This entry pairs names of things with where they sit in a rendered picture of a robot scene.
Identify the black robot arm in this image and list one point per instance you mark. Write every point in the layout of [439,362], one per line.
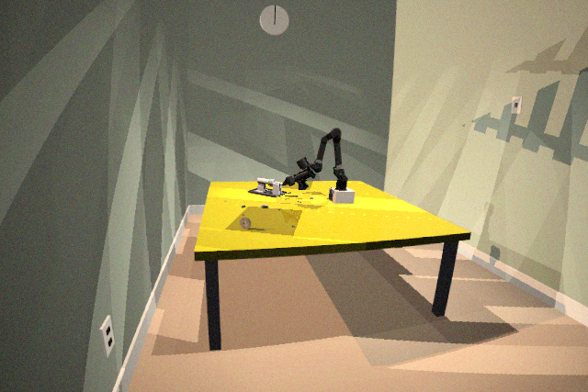
[339,171]

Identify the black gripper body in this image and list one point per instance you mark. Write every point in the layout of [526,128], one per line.
[297,177]

